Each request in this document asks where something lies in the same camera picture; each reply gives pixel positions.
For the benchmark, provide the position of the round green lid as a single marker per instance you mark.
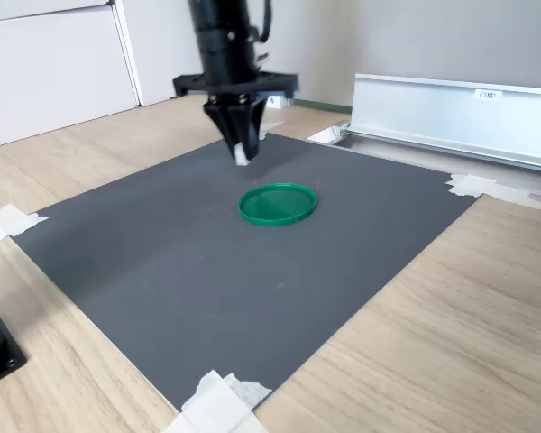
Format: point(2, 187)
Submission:
point(275, 205)

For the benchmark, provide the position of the white tape piece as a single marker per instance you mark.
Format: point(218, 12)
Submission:
point(272, 131)
point(13, 221)
point(216, 406)
point(487, 189)

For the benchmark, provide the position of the grey partition panel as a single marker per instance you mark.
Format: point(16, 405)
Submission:
point(387, 36)

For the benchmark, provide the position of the dark grey mat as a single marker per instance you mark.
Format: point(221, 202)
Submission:
point(198, 279)

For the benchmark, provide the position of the white cabinet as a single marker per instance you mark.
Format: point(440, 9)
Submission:
point(49, 67)

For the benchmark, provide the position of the small white bracket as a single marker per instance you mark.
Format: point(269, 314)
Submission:
point(275, 102)

